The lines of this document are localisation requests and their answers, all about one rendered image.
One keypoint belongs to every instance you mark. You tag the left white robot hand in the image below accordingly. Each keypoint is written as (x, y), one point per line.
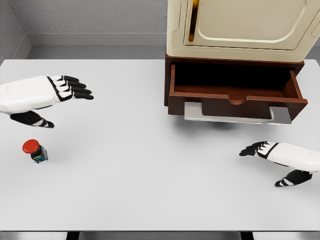
(32, 92)

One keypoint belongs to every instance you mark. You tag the cream cabinet door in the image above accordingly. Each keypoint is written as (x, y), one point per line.
(247, 22)

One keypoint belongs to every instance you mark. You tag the brown wooden drawer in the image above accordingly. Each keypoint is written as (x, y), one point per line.
(235, 100)

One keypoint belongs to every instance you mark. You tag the cream cabinet with brown base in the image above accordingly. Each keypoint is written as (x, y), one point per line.
(235, 32)

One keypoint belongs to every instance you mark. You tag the red button switch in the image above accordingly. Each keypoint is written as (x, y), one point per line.
(33, 150)

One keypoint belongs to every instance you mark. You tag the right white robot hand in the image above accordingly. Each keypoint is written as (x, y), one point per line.
(292, 155)

